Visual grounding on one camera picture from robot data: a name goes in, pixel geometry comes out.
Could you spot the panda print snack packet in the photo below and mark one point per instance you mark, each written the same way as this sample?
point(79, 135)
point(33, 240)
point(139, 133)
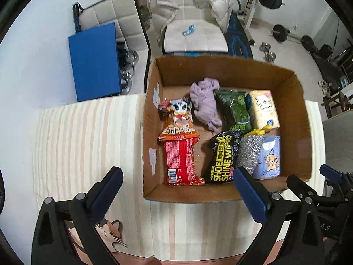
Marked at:
point(179, 121)

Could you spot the short barbell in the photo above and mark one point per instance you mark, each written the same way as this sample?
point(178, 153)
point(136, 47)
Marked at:
point(280, 32)

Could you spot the chrome dumbbell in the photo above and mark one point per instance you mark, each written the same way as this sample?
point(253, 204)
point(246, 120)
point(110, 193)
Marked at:
point(265, 47)
point(270, 56)

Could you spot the black shoe wipes packet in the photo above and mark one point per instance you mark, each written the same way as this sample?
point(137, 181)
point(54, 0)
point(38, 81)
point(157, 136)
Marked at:
point(222, 157)

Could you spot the blue board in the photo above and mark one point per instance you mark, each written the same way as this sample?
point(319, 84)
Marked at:
point(95, 62)

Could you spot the white quilted chair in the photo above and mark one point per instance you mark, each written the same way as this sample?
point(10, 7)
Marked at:
point(118, 11)

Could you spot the purple cloth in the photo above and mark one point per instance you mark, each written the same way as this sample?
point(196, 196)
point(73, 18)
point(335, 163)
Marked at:
point(204, 102)

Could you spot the small blue packet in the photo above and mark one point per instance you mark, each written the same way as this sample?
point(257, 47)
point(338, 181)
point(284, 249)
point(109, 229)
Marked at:
point(189, 30)

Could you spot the yellow tissue packet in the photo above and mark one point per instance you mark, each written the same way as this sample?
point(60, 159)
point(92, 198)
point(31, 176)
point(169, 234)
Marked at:
point(263, 109)

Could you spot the red snack packet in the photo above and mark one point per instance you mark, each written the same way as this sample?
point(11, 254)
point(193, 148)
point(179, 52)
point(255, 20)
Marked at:
point(180, 161)

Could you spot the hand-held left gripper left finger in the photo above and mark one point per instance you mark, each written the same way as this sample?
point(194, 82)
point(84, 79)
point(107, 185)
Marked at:
point(107, 194)

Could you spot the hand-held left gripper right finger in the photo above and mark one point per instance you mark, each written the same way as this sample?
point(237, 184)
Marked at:
point(249, 196)

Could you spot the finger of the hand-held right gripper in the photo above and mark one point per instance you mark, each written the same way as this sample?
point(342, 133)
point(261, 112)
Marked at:
point(331, 172)
point(299, 186)

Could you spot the cardboard box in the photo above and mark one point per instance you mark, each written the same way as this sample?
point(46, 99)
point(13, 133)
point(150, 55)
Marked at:
point(176, 88)

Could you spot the chrome weight plates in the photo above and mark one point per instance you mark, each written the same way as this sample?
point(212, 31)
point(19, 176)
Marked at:
point(129, 70)

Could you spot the silver scourer packet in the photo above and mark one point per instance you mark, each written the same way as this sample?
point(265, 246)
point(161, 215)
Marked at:
point(248, 151)

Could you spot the grey chair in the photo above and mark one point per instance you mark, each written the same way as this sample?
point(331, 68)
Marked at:
point(339, 138)

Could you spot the black weight bench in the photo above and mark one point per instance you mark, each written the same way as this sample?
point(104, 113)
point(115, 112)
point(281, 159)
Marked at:
point(238, 42)

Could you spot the light blue tissue packet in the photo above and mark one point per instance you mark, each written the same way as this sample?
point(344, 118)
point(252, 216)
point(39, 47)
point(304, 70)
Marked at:
point(269, 158)

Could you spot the white padded chair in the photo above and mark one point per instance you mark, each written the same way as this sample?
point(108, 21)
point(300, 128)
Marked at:
point(193, 41)

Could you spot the black bag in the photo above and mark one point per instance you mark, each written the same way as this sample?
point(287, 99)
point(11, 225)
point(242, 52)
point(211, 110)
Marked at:
point(326, 51)

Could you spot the green snack packet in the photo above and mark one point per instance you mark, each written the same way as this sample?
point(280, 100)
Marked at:
point(237, 110)

